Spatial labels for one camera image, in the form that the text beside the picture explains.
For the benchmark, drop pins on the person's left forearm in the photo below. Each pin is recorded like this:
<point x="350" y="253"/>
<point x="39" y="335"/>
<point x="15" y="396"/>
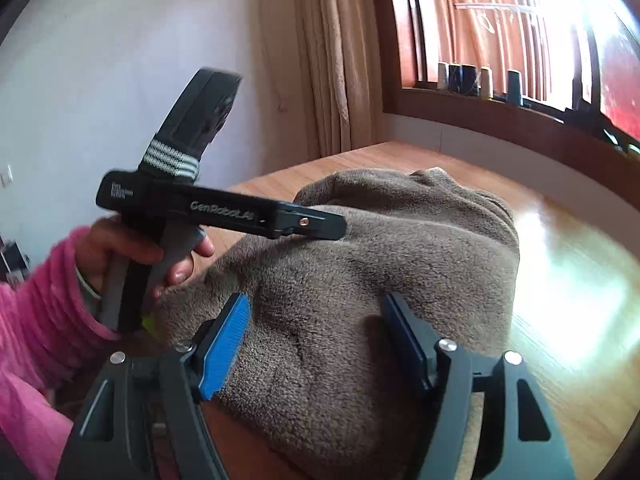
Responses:
<point x="45" y="310"/>

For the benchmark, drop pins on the red cloth outside window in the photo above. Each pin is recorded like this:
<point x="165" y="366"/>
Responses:
<point x="622" y="75"/>

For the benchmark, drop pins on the black box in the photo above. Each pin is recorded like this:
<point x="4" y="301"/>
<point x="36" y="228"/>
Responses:
<point x="590" y="120"/>

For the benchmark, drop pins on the pink fleece robe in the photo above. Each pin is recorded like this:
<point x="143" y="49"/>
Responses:
<point x="25" y="430"/>

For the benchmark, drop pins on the person's left hand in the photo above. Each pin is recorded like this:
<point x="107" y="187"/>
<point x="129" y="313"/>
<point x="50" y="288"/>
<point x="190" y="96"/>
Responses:
<point x="97" y="245"/>

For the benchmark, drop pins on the dark framed window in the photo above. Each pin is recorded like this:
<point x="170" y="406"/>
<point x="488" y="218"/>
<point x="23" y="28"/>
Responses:
<point x="575" y="35"/>

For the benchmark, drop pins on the pink sheer curtain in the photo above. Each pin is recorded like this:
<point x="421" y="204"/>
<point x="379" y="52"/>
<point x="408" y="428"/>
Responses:
<point x="490" y="25"/>

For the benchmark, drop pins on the dark marbled thread cone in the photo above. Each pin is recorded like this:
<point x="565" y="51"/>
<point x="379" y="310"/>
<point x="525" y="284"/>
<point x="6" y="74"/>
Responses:
<point x="461" y="80"/>

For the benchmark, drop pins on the clothes hanger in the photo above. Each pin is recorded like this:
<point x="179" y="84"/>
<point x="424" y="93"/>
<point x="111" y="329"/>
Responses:
<point x="495" y="12"/>

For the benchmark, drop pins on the olive fleece sweater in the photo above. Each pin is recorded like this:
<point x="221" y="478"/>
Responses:
<point x="375" y="260"/>

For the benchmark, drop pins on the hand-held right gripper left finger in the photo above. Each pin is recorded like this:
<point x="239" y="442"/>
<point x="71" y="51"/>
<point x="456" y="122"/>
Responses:
<point x="227" y="340"/>

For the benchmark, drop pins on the wooden window sill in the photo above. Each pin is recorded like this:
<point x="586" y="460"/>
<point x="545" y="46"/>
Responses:
<point x="500" y="125"/>

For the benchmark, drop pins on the beige pleated curtain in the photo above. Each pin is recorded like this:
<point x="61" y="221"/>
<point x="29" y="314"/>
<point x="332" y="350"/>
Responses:
<point x="335" y="60"/>

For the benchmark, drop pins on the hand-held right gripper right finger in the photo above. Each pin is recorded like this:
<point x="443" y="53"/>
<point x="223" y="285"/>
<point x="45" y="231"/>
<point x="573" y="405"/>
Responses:
<point x="402" y="330"/>

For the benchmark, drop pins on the beige thread cone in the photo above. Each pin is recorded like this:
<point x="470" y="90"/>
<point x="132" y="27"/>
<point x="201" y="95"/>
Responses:
<point x="485" y="82"/>

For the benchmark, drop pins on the blue grey thread cone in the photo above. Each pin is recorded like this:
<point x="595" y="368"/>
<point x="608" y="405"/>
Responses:
<point x="514" y="89"/>

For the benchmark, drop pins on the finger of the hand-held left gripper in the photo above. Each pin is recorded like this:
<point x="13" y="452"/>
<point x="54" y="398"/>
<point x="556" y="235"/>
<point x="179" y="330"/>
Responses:
<point x="320" y="225"/>

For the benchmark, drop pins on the pale thread cone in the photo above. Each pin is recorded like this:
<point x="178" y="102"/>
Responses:
<point x="442" y="76"/>

